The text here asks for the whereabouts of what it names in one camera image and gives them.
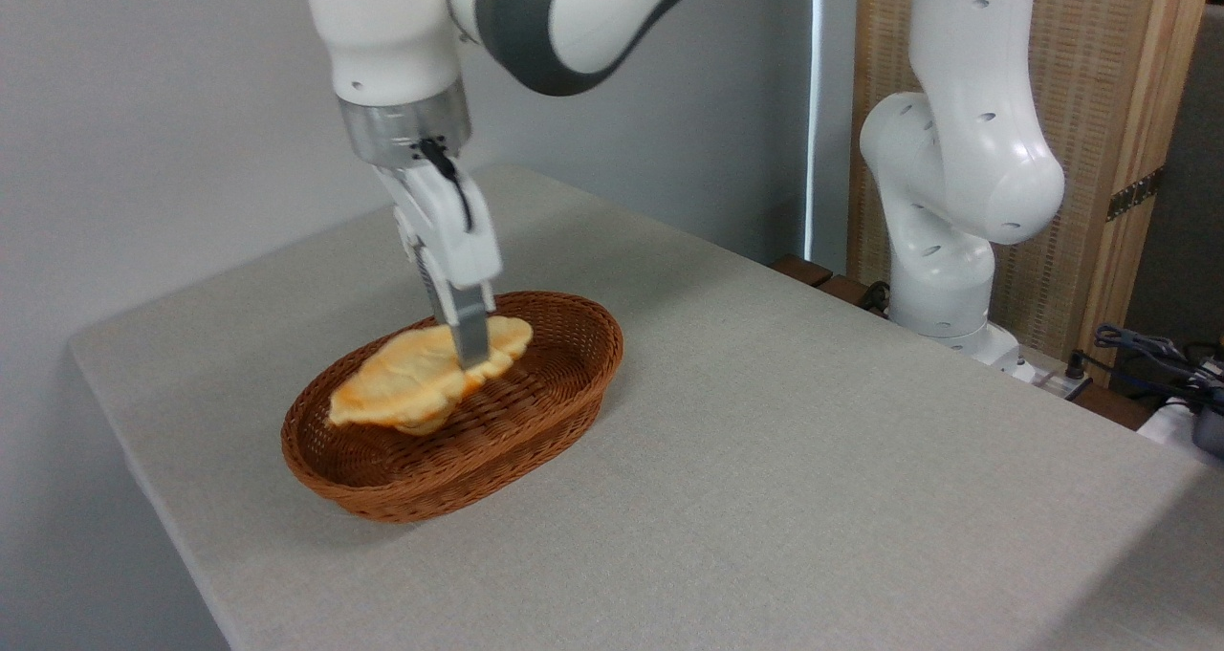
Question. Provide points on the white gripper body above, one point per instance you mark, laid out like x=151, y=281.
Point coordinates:
x=449, y=226

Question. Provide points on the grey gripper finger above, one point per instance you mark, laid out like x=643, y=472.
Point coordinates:
x=471, y=331
x=435, y=292

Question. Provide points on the golden bread pastry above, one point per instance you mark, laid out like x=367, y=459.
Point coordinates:
x=411, y=379

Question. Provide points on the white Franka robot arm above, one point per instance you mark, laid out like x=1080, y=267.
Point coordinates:
x=961, y=154

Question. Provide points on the brown wicker basket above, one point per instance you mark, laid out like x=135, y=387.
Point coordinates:
x=535, y=412

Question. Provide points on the white vertical window strip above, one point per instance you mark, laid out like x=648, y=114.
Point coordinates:
x=815, y=106

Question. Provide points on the wooden rattan folding screen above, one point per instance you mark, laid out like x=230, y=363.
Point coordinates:
x=1100, y=77

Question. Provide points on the dark metal screen hinge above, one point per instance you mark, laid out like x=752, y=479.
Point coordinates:
x=1136, y=193

